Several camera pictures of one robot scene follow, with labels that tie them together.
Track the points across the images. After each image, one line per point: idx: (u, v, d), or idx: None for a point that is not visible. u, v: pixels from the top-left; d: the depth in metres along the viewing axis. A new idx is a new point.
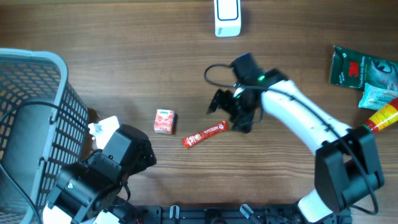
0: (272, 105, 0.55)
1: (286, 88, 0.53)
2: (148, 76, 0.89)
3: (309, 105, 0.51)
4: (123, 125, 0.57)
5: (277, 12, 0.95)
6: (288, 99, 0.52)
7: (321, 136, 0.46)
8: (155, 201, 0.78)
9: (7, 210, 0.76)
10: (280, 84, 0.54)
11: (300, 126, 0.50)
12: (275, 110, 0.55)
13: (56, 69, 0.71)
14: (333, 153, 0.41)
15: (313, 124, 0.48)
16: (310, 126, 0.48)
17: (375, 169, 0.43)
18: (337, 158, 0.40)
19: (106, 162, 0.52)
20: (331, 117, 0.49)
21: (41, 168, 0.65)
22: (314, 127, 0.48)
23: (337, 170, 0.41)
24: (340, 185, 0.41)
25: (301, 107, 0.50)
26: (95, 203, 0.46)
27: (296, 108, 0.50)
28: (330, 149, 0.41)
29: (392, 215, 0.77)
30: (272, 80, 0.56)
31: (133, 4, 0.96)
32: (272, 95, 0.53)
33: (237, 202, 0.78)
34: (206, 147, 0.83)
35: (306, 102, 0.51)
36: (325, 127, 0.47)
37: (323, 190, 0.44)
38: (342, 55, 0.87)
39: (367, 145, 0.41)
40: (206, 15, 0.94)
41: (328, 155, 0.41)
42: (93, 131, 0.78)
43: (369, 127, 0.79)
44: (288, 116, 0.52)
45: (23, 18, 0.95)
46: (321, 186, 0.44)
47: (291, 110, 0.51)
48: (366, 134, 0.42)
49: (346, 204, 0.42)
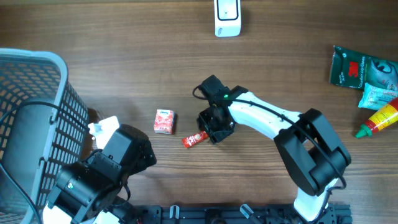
0: (240, 116, 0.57)
1: (246, 96, 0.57)
2: (148, 76, 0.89)
3: (267, 105, 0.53)
4: (123, 124, 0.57)
5: (277, 12, 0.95)
6: (248, 105, 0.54)
7: (278, 127, 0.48)
8: (155, 201, 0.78)
9: (7, 210, 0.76)
10: (241, 96, 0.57)
11: (262, 126, 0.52)
12: (244, 120, 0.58)
13: (57, 69, 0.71)
14: (288, 136, 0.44)
15: (270, 119, 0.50)
16: (267, 121, 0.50)
17: (337, 145, 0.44)
18: (294, 141, 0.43)
19: (106, 162, 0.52)
20: (285, 109, 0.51)
21: (41, 168, 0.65)
22: (272, 122, 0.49)
23: (298, 151, 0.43)
24: (305, 165, 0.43)
25: (259, 109, 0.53)
26: (95, 202, 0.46)
27: (256, 111, 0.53)
28: (286, 134, 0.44)
29: (392, 215, 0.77)
30: (236, 95, 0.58)
31: (133, 4, 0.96)
32: (234, 107, 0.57)
33: (237, 202, 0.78)
34: (206, 147, 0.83)
35: (264, 104, 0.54)
36: (280, 117, 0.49)
37: (297, 176, 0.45)
38: (342, 55, 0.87)
39: (321, 125, 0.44)
40: (206, 15, 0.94)
41: (285, 140, 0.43)
42: (93, 131, 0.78)
43: (369, 127, 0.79)
44: (252, 120, 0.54)
45: (23, 18, 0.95)
46: (294, 172, 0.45)
47: (251, 113, 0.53)
48: (318, 116, 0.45)
49: (318, 184, 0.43)
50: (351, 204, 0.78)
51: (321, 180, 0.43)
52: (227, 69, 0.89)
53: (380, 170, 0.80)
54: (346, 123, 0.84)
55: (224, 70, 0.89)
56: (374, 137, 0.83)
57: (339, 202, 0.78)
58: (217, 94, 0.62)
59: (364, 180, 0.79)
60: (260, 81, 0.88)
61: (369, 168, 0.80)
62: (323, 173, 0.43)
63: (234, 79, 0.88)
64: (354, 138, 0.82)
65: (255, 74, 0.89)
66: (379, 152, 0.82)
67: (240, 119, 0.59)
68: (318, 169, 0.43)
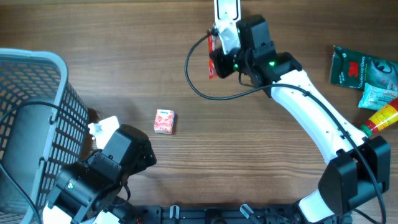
0: (285, 101, 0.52)
1: (299, 81, 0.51)
2: (148, 76, 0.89)
3: (327, 106, 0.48)
4: (123, 125, 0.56)
5: (277, 12, 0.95)
6: (303, 95, 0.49)
7: (335, 143, 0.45)
8: (155, 201, 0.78)
9: (7, 210, 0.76)
10: (293, 78, 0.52)
11: (313, 126, 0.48)
12: (285, 104, 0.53)
13: (56, 69, 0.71)
14: (347, 162, 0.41)
15: (329, 127, 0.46)
16: (324, 129, 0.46)
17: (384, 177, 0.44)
18: (352, 169, 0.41)
19: (106, 162, 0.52)
20: (346, 121, 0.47)
21: (41, 168, 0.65)
22: (330, 132, 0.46)
23: (351, 180, 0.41)
24: (349, 191, 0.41)
25: (318, 106, 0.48)
26: (95, 203, 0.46)
27: (313, 107, 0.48)
28: (346, 159, 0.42)
29: (392, 215, 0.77)
30: (285, 66, 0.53)
31: (133, 4, 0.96)
32: (282, 89, 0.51)
33: (237, 202, 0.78)
34: (206, 147, 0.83)
35: (322, 101, 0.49)
36: (341, 133, 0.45)
37: (330, 194, 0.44)
38: (342, 56, 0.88)
39: (382, 156, 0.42)
40: (205, 15, 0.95)
41: (343, 165, 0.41)
42: (93, 131, 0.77)
43: (369, 127, 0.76)
44: (301, 113, 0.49)
45: (23, 18, 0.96)
46: (328, 190, 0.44)
47: (305, 107, 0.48)
48: (382, 146, 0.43)
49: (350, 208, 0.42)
50: None
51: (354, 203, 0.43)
52: None
53: None
54: None
55: None
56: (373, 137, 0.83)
57: None
58: (260, 52, 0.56)
59: None
60: None
61: None
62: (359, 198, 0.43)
63: (234, 79, 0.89)
64: None
65: None
66: None
67: (282, 102, 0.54)
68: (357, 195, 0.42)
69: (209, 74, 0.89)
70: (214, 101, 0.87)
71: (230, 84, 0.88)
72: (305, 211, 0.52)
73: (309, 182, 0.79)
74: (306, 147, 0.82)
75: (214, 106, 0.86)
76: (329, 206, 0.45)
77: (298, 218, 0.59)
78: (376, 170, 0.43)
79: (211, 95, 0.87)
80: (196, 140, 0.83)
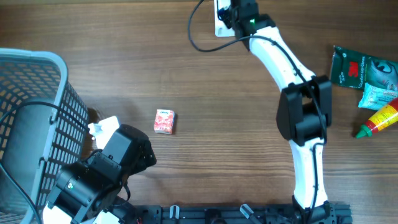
0: (258, 51, 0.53)
1: (270, 33, 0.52)
2: (148, 76, 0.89)
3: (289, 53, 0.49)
4: (123, 125, 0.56)
5: (277, 12, 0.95)
6: (271, 43, 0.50)
7: (288, 79, 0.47)
8: (155, 200, 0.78)
9: (7, 210, 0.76)
10: (265, 32, 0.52)
11: (274, 69, 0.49)
12: (259, 55, 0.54)
13: (56, 69, 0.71)
14: (292, 91, 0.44)
15: (286, 66, 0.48)
16: (282, 68, 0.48)
17: (326, 111, 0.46)
18: (296, 97, 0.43)
19: (106, 162, 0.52)
20: (301, 65, 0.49)
21: (41, 168, 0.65)
22: (286, 71, 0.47)
23: (295, 104, 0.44)
24: (296, 118, 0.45)
25: (281, 53, 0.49)
26: (95, 202, 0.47)
27: (277, 53, 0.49)
28: (294, 89, 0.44)
29: (392, 214, 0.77)
30: (262, 26, 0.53)
31: (133, 4, 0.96)
32: (255, 39, 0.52)
33: (237, 202, 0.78)
34: (206, 147, 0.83)
35: (286, 49, 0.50)
36: (295, 71, 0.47)
37: (282, 123, 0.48)
38: (342, 55, 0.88)
39: (324, 91, 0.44)
40: (206, 15, 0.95)
41: (289, 93, 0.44)
42: (93, 131, 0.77)
43: (369, 127, 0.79)
44: (268, 60, 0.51)
45: (23, 18, 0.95)
46: (282, 121, 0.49)
47: (270, 53, 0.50)
48: (326, 82, 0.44)
49: (296, 135, 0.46)
50: (351, 204, 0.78)
51: (302, 132, 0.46)
52: (226, 69, 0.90)
53: (380, 170, 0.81)
54: (346, 123, 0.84)
55: (224, 69, 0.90)
56: (373, 137, 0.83)
57: (339, 202, 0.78)
58: (245, 12, 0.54)
59: (364, 180, 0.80)
60: (260, 82, 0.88)
61: (369, 168, 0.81)
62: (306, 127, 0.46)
63: (234, 79, 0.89)
64: (354, 138, 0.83)
65: (255, 74, 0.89)
66: (379, 152, 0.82)
67: (256, 53, 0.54)
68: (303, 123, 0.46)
69: (209, 74, 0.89)
70: (214, 101, 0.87)
71: (229, 83, 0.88)
72: (298, 196, 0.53)
73: None
74: None
75: (214, 107, 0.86)
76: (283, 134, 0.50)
77: (298, 215, 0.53)
78: (321, 102, 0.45)
79: (211, 95, 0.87)
80: (196, 140, 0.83)
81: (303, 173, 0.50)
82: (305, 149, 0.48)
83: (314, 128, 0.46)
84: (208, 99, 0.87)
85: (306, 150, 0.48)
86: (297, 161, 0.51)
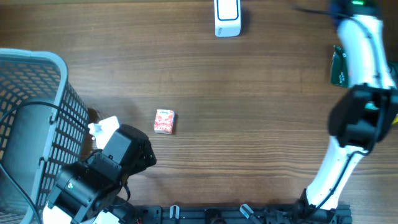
0: (347, 37, 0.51)
1: (369, 23, 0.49)
2: (148, 76, 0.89)
3: (379, 50, 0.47)
4: (123, 125, 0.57)
5: (277, 12, 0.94)
6: (365, 35, 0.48)
7: (367, 78, 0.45)
8: (155, 200, 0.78)
9: (7, 210, 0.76)
10: (364, 18, 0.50)
11: (357, 61, 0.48)
12: (346, 41, 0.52)
13: (56, 69, 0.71)
14: (363, 90, 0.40)
15: (370, 65, 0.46)
16: (365, 64, 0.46)
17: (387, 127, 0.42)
18: (365, 98, 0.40)
19: (106, 162, 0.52)
20: (387, 69, 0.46)
21: (41, 168, 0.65)
22: (368, 68, 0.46)
23: (358, 106, 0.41)
24: (351, 118, 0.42)
25: (372, 47, 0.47)
26: (95, 202, 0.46)
27: (366, 47, 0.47)
28: (365, 89, 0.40)
29: (392, 214, 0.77)
30: (365, 11, 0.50)
31: (133, 4, 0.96)
32: (351, 23, 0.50)
33: (237, 202, 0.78)
34: (206, 147, 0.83)
35: (379, 46, 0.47)
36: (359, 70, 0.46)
37: (336, 117, 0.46)
38: (343, 55, 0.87)
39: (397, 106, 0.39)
40: (206, 15, 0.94)
41: (357, 90, 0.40)
42: (93, 130, 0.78)
43: None
44: (355, 50, 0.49)
45: (23, 18, 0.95)
46: (336, 113, 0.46)
47: (361, 45, 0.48)
48: None
49: (342, 134, 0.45)
50: (351, 204, 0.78)
51: (349, 134, 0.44)
52: (226, 69, 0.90)
53: (380, 170, 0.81)
54: None
55: (224, 70, 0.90)
56: None
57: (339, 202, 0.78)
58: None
59: (364, 179, 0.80)
60: (260, 82, 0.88)
61: (369, 168, 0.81)
62: (357, 131, 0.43)
63: (234, 79, 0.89)
64: None
65: (255, 74, 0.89)
66: (379, 152, 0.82)
67: (344, 38, 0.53)
68: (356, 126, 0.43)
69: (209, 74, 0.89)
70: (214, 101, 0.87)
71: (230, 84, 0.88)
72: (312, 191, 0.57)
73: (309, 182, 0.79)
74: (306, 147, 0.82)
75: (214, 106, 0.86)
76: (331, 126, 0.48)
77: (300, 207, 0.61)
78: (386, 117, 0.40)
79: (211, 96, 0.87)
80: (196, 140, 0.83)
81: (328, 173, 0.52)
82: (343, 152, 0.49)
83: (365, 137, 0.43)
84: (208, 99, 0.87)
85: (344, 154, 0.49)
86: (328, 162, 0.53)
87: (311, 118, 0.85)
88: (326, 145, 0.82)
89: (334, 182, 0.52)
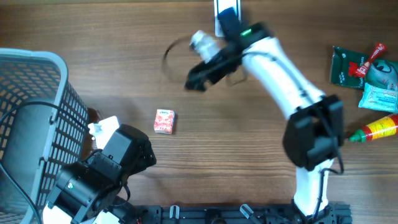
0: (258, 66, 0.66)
1: (267, 47, 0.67)
2: (148, 76, 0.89)
3: (287, 68, 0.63)
4: (123, 125, 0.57)
5: (277, 12, 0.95)
6: (270, 60, 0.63)
7: (298, 101, 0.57)
8: (155, 201, 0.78)
9: (7, 210, 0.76)
10: (260, 45, 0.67)
11: (279, 88, 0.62)
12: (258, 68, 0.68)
13: (56, 69, 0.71)
14: (302, 117, 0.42)
15: (291, 88, 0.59)
16: (288, 90, 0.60)
17: (339, 132, 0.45)
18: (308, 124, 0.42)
19: (106, 162, 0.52)
20: (308, 83, 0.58)
21: (41, 168, 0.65)
22: (294, 92, 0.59)
23: (307, 131, 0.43)
24: (306, 145, 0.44)
25: (280, 68, 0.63)
26: (95, 202, 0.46)
27: (278, 67, 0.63)
28: (302, 115, 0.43)
29: (392, 214, 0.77)
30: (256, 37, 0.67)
31: (133, 4, 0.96)
32: (256, 56, 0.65)
33: (236, 202, 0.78)
34: (206, 147, 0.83)
35: (285, 65, 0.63)
36: (300, 93, 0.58)
37: (292, 150, 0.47)
38: (342, 56, 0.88)
39: (336, 111, 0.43)
40: (206, 15, 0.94)
41: (299, 120, 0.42)
42: (93, 130, 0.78)
43: (364, 133, 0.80)
44: (270, 78, 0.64)
45: (24, 18, 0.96)
46: (290, 147, 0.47)
47: (271, 68, 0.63)
48: (335, 102, 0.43)
49: (308, 163, 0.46)
50: (351, 204, 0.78)
51: (313, 158, 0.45)
52: None
53: (380, 170, 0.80)
54: (346, 124, 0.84)
55: None
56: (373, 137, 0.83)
57: (339, 202, 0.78)
58: None
59: (364, 180, 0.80)
60: (260, 83, 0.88)
61: (369, 168, 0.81)
62: (319, 151, 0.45)
63: (234, 79, 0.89)
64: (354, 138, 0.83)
65: None
66: (379, 152, 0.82)
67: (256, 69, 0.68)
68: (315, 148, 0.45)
69: None
70: (214, 101, 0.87)
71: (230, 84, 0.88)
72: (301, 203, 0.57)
73: None
74: None
75: (214, 106, 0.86)
76: (293, 160, 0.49)
77: (298, 219, 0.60)
78: (332, 125, 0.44)
79: (211, 96, 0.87)
80: (196, 140, 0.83)
81: (309, 192, 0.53)
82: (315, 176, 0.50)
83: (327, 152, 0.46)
84: (208, 99, 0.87)
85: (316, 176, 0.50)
86: (303, 182, 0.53)
87: None
88: None
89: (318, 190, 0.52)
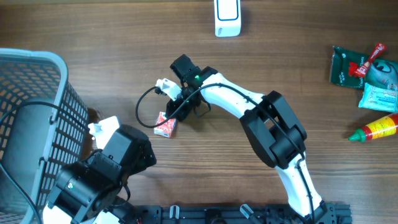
0: (210, 97, 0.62)
1: (215, 79, 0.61)
2: (148, 76, 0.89)
3: (235, 86, 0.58)
4: (123, 125, 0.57)
5: (277, 12, 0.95)
6: (217, 87, 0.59)
7: (244, 108, 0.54)
8: (155, 200, 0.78)
9: (7, 210, 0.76)
10: (211, 78, 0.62)
11: (229, 106, 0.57)
12: (212, 99, 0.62)
13: (56, 69, 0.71)
14: (250, 117, 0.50)
15: (237, 100, 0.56)
16: (234, 102, 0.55)
17: (294, 124, 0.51)
18: (256, 121, 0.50)
19: (106, 162, 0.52)
20: (250, 91, 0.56)
21: (41, 168, 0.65)
22: (239, 102, 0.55)
23: (259, 128, 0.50)
24: (265, 143, 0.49)
25: (229, 89, 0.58)
26: (95, 203, 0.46)
27: (226, 91, 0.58)
28: (250, 116, 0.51)
29: (391, 214, 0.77)
30: (206, 76, 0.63)
31: (133, 4, 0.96)
32: (205, 89, 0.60)
33: (236, 202, 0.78)
34: (206, 147, 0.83)
35: (232, 85, 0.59)
36: (245, 99, 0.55)
37: (260, 152, 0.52)
38: (342, 56, 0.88)
39: (280, 106, 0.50)
40: (206, 15, 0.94)
41: (249, 121, 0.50)
42: (93, 130, 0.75)
43: (364, 132, 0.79)
44: (222, 101, 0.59)
45: (23, 18, 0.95)
46: (259, 150, 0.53)
47: (222, 93, 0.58)
48: (277, 98, 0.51)
49: (278, 160, 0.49)
50: (351, 204, 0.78)
51: (281, 155, 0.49)
52: (226, 69, 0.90)
53: (380, 170, 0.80)
54: (346, 124, 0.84)
55: (224, 70, 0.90)
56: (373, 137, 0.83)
57: (338, 202, 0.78)
58: None
59: (364, 180, 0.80)
60: (260, 82, 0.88)
61: (369, 168, 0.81)
62: (282, 146, 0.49)
63: (234, 79, 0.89)
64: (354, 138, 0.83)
65: (255, 74, 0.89)
66: (379, 152, 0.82)
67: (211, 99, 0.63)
68: (278, 144, 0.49)
69: None
70: None
71: None
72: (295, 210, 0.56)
73: None
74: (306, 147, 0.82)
75: (214, 106, 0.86)
76: (267, 163, 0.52)
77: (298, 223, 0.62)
78: (283, 118, 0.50)
79: None
80: (196, 140, 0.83)
81: (296, 193, 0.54)
82: (292, 172, 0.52)
83: (290, 145, 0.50)
84: None
85: (295, 172, 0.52)
86: (286, 183, 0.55)
87: (311, 118, 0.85)
88: (326, 145, 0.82)
89: (304, 186, 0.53)
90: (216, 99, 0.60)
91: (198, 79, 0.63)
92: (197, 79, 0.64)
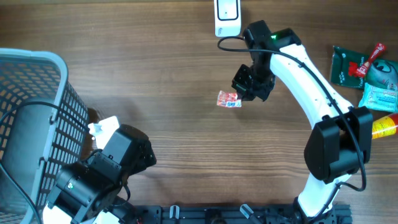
0: (279, 70, 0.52)
1: (296, 51, 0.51)
2: (148, 76, 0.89)
3: (318, 75, 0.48)
4: (123, 124, 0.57)
5: (277, 12, 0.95)
6: (298, 65, 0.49)
7: (322, 110, 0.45)
8: (155, 200, 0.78)
9: (7, 210, 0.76)
10: (291, 48, 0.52)
11: (302, 95, 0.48)
12: (280, 75, 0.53)
13: (56, 69, 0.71)
14: (331, 127, 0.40)
15: (318, 95, 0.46)
16: (313, 97, 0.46)
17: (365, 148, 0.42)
18: (333, 134, 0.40)
19: (106, 162, 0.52)
20: (336, 92, 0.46)
21: (41, 168, 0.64)
22: (319, 100, 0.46)
23: (333, 142, 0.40)
24: (328, 159, 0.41)
25: (310, 76, 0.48)
26: (95, 202, 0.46)
27: (306, 76, 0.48)
28: (329, 124, 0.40)
29: (391, 214, 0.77)
30: (285, 42, 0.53)
31: (133, 4, 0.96)
32: (281, 58, 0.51)
33: (237, 202, 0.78)
34: (206, 147, 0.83)
35: (316, 71, 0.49)
36: (329, 101, 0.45)
37: (313, 159, 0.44)
38: (342, 56, 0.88)
39: (364, 125, 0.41)
40: (205, 15, 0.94)
41: (326, 129, 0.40)
42: (93, 131, 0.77)
43: None
44: (295, 84, 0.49)
45: (23, 18, 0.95)
46: (311, 155, 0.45)
47: (300, 76, 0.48)
48: (365, 115, 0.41)
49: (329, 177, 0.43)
50: (351, 204, 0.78)
51: (334, 173, 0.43)
52: (226, 69, 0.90)
53: (380, 170, 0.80)
54: None
55: (224, 70, 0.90)
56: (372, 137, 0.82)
57: (339, 202, 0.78)
58: None
59: None
60: None
61: (370, 168, 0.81)
62: (341, 165, 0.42)
63: None
64: None
65: None
66: (379, 152, 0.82)
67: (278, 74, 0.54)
68: (338, 162, 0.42)
69: (209, 74, 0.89)
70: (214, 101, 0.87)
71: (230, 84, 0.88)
72: (301, 206, 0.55)
73: None
74: None
75: (214, 106, 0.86)
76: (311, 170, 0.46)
77: (298, 216, 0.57)
78: (359, 139, 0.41)
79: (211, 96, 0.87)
80: (196, 140, 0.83)
81: (315, 199, 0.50)
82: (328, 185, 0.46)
83: (350, 167, 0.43)
84: (208, 99, 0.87)
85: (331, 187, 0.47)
86: (313, 186, 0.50)
87: None
88: None
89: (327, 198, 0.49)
90: (288, 79, 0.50)
91: (274, 41, 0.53)
92: (272, 40, 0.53)
